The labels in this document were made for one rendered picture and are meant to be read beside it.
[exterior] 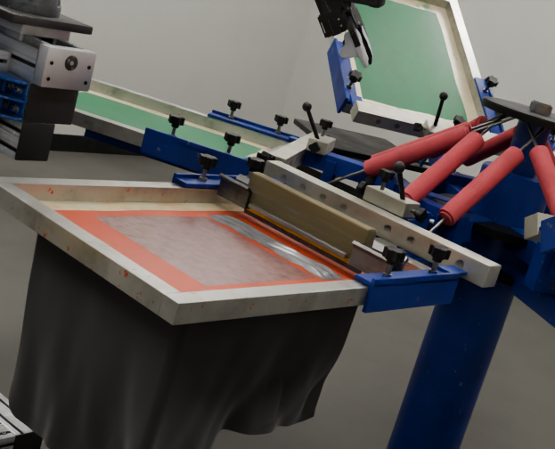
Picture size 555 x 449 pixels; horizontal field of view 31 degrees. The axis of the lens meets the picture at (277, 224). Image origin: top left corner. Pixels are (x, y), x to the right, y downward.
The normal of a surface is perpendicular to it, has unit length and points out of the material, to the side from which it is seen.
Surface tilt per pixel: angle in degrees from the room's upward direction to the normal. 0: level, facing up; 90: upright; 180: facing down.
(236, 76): 90
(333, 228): 90
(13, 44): 90
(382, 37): 32
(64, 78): 90
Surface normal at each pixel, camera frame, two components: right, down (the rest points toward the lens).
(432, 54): 0.36, -0.62
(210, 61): 0.69, 0.36
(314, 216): -0.68, 0.00
